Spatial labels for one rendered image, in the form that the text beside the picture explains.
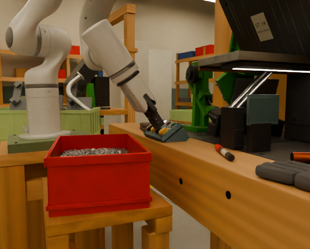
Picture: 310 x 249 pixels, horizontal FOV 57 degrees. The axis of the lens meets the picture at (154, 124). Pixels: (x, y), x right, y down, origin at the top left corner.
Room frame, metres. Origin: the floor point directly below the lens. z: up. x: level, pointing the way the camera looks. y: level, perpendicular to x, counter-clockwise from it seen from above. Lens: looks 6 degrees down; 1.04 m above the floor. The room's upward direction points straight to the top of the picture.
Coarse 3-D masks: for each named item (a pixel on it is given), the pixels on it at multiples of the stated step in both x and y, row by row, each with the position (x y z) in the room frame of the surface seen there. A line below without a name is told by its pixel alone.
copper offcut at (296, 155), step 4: (292, 152) 0.59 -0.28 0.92; (296, 152) 0.58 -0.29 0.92; (300, 152) 0.58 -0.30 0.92; (304, 152) 0.58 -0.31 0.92; (308, 152) 0.58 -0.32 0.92; (292, 156) 0.58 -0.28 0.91; (296, 156) 0.58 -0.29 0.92; (300, 156) 0.58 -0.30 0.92; (304, 156) 0.57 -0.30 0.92; (308, 156) 0.57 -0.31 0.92; (292, 160) 0.58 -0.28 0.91; (296, 160) 0.58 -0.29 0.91; (300, 160) 0.57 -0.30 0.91; (304, 160) 0.57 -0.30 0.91; (308, 160) 0.57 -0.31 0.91
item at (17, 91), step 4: (16, 84) 1.82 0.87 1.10; (20, 84) 1.83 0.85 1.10; (16, 88) 1.83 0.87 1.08; (20, 88) 1.83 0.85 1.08; (16, 92) 1.81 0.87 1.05; (20, 92) 1.82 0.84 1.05; (16, 96) 1.80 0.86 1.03; (20, 96) 1.81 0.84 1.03; (24, 100) 1.79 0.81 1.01; (20, 104) 1.78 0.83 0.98; (24, 104) 1.78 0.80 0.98; (12, 108) 1.76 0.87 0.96; (16, 108) 1.76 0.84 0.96; (20, 108) 1.76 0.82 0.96
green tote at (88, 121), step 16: (0, 112) 1.49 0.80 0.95; (16, 112) 1.49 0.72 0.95; (64, 112) 1.51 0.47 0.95; (80, 112) 1.51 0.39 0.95; (96, 112) 1.78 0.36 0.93; (0, 128) 1.49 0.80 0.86; (16, 128) 1.50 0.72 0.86; (64, 128) 1.51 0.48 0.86; (80, 128) 1.51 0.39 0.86; (96, 128) 1.77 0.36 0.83
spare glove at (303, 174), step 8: (256, 168) 0.47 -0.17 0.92; (264, 168) 0.46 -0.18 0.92; (272, 168) 0.45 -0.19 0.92; (280, 168) 0.45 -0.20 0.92; (288, 168) 0.45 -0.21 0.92; (296, 168) 0.45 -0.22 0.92; (304, 168) 0.45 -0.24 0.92; (264, 176) 0.46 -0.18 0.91; (272, 176) 0.45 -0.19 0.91; (280, 176) 0.44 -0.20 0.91; (288, 176) 0.43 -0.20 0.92; (296, 176) 0.42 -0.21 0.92; (304, 176) 0.41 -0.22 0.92; (296, 184) 0.41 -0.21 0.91; (304, 184) 0.40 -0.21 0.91
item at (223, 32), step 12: (216, 0) 1.63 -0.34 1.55; (216, 12) 1.63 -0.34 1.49; (216, 24) 1.63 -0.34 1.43; (228, 24) 1.57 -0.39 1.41; (216, 36) 1.63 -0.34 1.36; (228, 36) 1.57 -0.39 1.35; (216, 48) 1.62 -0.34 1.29; (228, 48) 1.57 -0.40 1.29; (216, 72) 1.62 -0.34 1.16; (216, 96) 1.61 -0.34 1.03
